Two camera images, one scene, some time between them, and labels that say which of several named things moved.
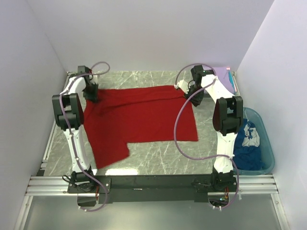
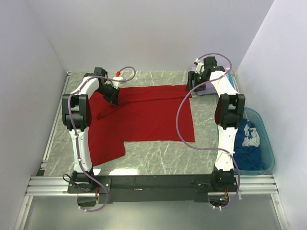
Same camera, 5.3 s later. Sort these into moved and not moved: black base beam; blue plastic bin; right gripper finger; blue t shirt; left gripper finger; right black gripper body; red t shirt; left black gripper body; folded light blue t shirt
Moved: right black gripper body; right gripper finger; left gripper finger; left black gripper body
Not moved: blue plastic bin; red t shirt; folded light blue t shirt; blue t shirt; black base beam
